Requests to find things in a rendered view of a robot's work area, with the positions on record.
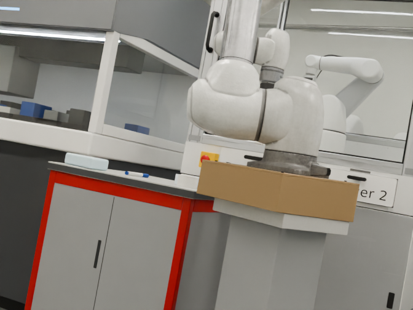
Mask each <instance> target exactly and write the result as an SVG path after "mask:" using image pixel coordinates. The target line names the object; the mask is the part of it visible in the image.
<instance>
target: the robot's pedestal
mask: <svg viewBox="0 0 413 310"><path fill-rule="evenodd" d="M213 210H214V211H217V212H222V213H226V214H229V215H231V220H230V226H229V233H228V237H227V244H226V250H225V254H224V261H223V264H222V271H221V278H220V281H219V288H218V295H217V299H216V305H215V309H214V310H313V307H314V303H315V297H316V292H317V286H318V279H319V275H320V268H321V262H322V257H323V251H324V247H325V240H326V233H329V234H340V235H347V233H348V226H349V222H348V221H340V220H331V219H325V218H317V217H308V216H302V215H293V214H288V213H280V212H273V211H270V210H265V209H260V208H257V207H252V206H249V205H244V204H239V203H236V202H231V201H227V200H224V199H218V198H214V204H213Z"/></svg>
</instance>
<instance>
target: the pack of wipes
mask: <svg viewBox="0 0 413 310"><path fill-rule="evenodd" d="M65 164H69V165H75V166H78V167H83V168H87V169H93V170H102V171H107V169H108V164H109V161H108V160H106V159H100V158H97V157H92V156H86V155H81V154H73V153H66V156H65Z"/></svg>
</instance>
